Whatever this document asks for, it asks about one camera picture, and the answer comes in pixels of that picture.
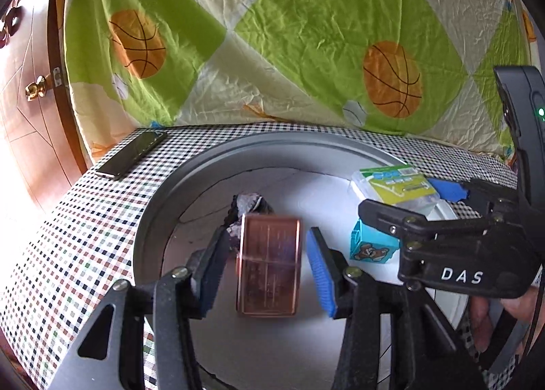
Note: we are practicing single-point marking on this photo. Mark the teal bear printed block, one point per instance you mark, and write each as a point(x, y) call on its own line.
point(370, 249)

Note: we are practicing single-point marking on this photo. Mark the brown door ornament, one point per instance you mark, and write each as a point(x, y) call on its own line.
point(12, 19)

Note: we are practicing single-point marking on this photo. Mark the foil piece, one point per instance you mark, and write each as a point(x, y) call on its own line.
point(249, 205)

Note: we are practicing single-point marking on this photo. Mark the door latch plate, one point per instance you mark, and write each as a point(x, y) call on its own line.
point(57, 76)

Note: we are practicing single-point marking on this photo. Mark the round dark cookie tin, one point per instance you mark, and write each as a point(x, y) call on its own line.
point(157, 219)

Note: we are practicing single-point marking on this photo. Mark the basketball printed bed sheet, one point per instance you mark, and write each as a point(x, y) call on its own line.
point(276, 32)

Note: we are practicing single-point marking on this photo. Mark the person's right hand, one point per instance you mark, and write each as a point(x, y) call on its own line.
point(483, 317)

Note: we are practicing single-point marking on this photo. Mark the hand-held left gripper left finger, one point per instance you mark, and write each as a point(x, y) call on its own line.
point(213, 279)

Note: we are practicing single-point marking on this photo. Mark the copper coloured box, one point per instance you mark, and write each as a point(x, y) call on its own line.
point(269, 266)

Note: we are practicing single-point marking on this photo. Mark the brown wooden door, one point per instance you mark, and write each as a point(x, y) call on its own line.
point(30, 151)

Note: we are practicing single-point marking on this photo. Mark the clear box with green label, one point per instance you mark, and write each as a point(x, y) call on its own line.
point(396, 185)

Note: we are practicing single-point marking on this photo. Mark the black smartphone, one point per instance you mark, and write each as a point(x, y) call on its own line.
point(132, 156)

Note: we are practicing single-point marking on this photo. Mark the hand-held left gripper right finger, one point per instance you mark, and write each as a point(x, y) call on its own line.
point(322, 270)

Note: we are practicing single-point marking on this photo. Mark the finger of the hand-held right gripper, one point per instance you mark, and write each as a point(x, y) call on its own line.
point(391, 217)
point(451, 190)

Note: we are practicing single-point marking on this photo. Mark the brass door knob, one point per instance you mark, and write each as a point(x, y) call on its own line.
point(36, 88)

